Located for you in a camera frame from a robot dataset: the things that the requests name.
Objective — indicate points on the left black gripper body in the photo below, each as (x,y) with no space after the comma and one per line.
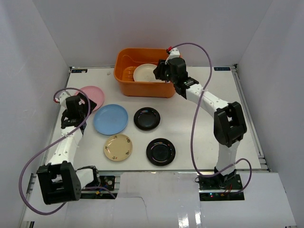
(88,106)

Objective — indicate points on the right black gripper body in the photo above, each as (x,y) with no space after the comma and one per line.
(163,71)

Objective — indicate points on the cream bear plate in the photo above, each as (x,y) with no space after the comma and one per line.
(144,73)

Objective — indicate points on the pink plate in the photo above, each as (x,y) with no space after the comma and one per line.
(95,94)

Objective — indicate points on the blue plate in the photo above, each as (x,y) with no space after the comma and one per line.
(110,119)

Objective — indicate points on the black plate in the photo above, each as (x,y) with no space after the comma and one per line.
(160,152)
(147,118)

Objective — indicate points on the yellow floral plate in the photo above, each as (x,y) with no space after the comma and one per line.
(118,147)

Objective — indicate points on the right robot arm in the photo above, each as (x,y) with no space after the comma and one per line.
(229,123)

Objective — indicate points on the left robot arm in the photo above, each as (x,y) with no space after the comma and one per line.
(59,181)

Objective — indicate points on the orange plastic bin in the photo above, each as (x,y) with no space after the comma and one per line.
(128,60)

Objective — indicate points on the left corner label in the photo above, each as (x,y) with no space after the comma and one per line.
(78,70)

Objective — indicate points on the corner label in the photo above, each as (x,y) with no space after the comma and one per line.
(78,70)
(222,68)

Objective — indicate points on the right corner label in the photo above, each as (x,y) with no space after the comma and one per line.
(222,68)

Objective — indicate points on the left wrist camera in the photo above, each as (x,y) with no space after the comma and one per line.
(62,98)

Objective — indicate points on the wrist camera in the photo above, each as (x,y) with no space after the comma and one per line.
(62,98)
(172,53)

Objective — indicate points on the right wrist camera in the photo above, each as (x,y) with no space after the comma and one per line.
(172,53)

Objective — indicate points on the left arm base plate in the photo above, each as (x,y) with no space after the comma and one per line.
(107,182)

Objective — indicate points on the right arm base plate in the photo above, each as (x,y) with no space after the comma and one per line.
(215,184)

